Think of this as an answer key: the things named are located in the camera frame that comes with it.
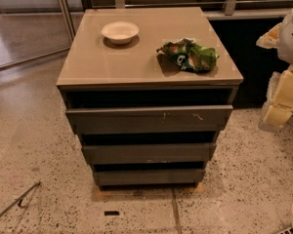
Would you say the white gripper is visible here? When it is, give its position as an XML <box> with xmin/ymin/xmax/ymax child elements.
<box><xmin>256</xmin><ymin>23</ymin><xmax>293</xmax><ymax>132</ymax></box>

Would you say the grey bottom drawer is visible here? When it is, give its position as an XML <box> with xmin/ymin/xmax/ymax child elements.
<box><xmin>94</xmin><ymin>169</ymin><xmax>205</xmax><ymax>186</ymax></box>

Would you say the grey drawer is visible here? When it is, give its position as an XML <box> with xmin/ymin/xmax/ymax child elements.
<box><xmin>66</xmin><ymin>105</ymin><xmax>232</xmax><ymax>135</ymax></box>
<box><xmin>82</xmin><ymin>143</ymin><xmax>216</xmax><ymax>165</ymax></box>
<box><xmin>94</xmin><ymin>169</ymin><xmax>205</xmax><ymax>186</ymax></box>

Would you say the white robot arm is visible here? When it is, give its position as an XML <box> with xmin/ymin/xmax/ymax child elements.
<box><xmin>256</xmin><ymin>8</ymin><xmax>293</xmax><ymax>132</ymax></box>

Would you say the grey middle drawer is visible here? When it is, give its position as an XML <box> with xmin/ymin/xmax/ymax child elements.
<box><xmin>82</xmin><ymin>143</ymin><xmax>216</xmax><ymax>165</ymax></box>

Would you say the grey drawer cabinet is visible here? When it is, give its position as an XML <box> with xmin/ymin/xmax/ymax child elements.
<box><xmin>56</xmin><ymin>6</ymin><xmax>244</xmax><ymax>191</ymax></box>

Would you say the grey top drawer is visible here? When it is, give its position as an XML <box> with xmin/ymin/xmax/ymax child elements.
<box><xmin>66</xmin><ymin>105</ymin><xmax>232</xmax><ymax>135</ymax></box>

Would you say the crumpled green chip bag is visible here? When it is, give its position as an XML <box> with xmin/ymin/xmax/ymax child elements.
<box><xmin>156</xmin><ymin>38</ymin><xmax>220</xmax><ymax>73</ymax></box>

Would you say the white ceramic bowl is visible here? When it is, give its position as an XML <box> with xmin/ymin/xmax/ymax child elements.
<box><xmin>102</xmin><ymin>21</ymin><xmax>139</xmax><ymax>45</ymax></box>

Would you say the thin metal rod on floor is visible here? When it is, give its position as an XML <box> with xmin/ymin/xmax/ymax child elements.
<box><xmin>0</xmin><ymin>180</ymin><xmax>41</xmax><ymax>218</ymax></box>

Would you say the glass partition metal frame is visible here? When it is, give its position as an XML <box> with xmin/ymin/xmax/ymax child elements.
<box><xmin>0</xmin><ymin>0</ymin><xmax>75</xmax><ymax>72</ymax></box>

